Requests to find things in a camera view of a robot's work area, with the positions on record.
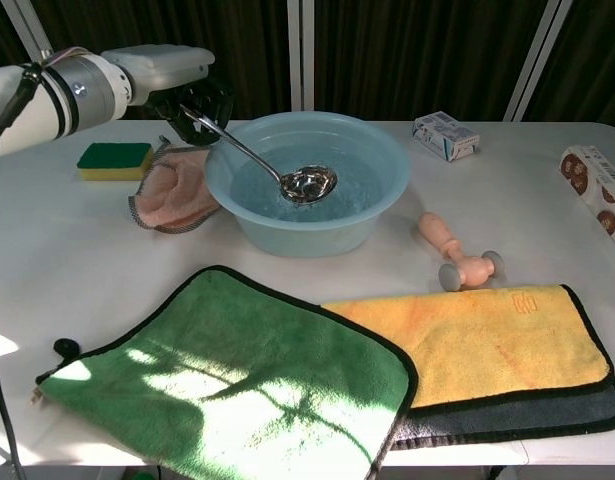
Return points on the light blue plastic basin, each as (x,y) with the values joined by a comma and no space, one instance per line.
(337,230)

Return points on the yellow grey microfiber towel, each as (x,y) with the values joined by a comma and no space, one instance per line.
(477,350)

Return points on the long white cookie box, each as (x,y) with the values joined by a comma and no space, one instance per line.
(597,185)

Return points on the dark green curtain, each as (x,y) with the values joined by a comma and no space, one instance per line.
(597,60)
(412,55)
(7,30)
(187,25)

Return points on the green yellow scouring sponge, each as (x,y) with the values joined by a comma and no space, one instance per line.
(114,160)

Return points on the green microfiber towel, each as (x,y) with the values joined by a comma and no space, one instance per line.
(227,360)

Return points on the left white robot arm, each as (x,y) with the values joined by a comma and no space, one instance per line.
(37,112)

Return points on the small white blue carton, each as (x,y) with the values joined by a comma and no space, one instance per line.
(444,136)

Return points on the stainless steel ladle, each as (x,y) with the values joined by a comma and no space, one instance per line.
(309,187)

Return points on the white frame post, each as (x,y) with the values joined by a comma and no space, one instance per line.
(301,55)
(37,35)
(537,60)

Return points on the pink dishcloth grey trim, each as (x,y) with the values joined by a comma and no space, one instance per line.
(172,200)

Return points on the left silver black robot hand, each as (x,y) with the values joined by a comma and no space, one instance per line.
(162,70)

